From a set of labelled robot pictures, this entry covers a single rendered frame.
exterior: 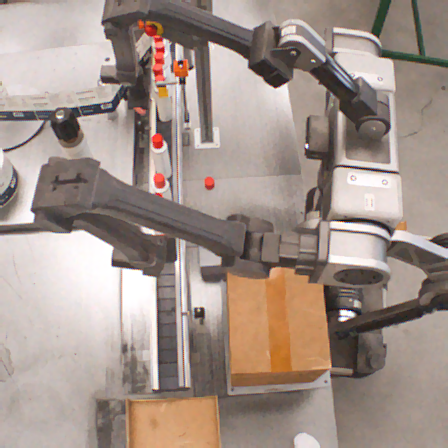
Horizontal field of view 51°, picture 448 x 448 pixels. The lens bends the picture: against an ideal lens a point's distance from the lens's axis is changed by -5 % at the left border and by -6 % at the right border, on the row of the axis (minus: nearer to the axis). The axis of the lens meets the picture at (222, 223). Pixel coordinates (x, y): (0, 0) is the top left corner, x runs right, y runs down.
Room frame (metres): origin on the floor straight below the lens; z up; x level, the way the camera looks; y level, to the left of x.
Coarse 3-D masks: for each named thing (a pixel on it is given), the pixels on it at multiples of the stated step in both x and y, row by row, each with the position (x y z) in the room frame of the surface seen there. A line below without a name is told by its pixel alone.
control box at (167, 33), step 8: (184, 0) 1.02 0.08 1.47; (208, 0) 1.07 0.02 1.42; (208, 8) 1.07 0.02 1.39; (160, 24) 1.07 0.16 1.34; (160, 32) 1.07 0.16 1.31; (168, 32) 1.05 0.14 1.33; (176, 32) 1.04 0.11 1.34; (168, 40) 1.05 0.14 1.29; (176, 40) 1.04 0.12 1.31; (184, 40) 1.02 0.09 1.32; (192, 40) 1.01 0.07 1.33; (192, 48) 1.01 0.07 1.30
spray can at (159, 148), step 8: (160, 136) 0.86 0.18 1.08; (152, 144) 0.86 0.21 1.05; (160, 144) 0.85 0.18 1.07; (152, 152) 0.84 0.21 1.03; (160, 152) 0.84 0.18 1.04; (168, 152) 0.86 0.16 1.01; (160, 160) 0.83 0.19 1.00; (168, 160) 0.85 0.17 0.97; (160, 168) 0.83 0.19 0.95; (168, 168) 0.84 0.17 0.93; (168, 176) 0.84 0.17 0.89
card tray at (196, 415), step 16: (128, 400) 0.13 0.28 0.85; (144, 400) 0.13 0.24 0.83; (160, 400) 0.13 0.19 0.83; (176, 400) 0.13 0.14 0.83; (192, 400) 0.13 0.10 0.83; (208, 400) 0.13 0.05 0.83; (128, 416) 0.08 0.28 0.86; (144, 416) 0.08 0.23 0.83; (160, 416) 0.08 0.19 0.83; (176, 416) 0.08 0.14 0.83; (192, 416) 0.08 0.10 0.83; (208, 416) 0.08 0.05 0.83; (128, 432) 0.04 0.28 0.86; (144, 432) 0.04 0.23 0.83; (160, 432) 0.04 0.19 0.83; (176, 432) 0.04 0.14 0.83; (192, 432) 0.04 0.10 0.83; (208, 432) 0.04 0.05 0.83
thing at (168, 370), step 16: (176, 96) 1.19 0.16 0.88; (160, 128) 1.04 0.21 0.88; (176, 128) 1.04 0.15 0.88; (176, 144) 0.97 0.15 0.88; (160, 288) 0.46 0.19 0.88; (160, 304) 0.41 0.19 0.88; (160, 320) 0.36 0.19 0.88; (160, 336) 0.31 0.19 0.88; (176, 336) 0.31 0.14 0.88; (160, 352) 0.26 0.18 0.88; (176, 352) 0.26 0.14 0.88; (160, 368) 0.22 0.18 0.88; (176, 368) 0.22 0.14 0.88; (160, 384) 0.17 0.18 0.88; (176, 384) 0.17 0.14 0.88
